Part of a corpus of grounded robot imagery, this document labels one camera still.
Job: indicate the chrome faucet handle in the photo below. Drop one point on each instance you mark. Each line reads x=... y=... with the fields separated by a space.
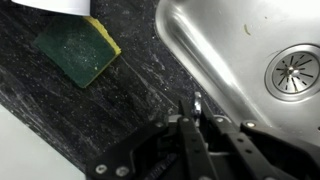
x=197 y=109

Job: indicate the small white cup lying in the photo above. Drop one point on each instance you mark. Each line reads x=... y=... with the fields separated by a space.
x=73 y=7

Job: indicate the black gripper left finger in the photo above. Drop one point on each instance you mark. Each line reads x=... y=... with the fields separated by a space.
x=170 y=149

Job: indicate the sink drain strainer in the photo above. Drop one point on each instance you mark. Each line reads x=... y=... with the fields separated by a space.
x=294 y=73

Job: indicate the green yellow sponge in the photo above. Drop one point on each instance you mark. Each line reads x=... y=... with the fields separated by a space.
x=80 y=46

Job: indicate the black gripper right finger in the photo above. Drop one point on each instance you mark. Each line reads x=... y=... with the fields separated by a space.
x=264 y=153

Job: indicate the stainless steel sink basin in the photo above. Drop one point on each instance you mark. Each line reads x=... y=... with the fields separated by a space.
x=227 y=45

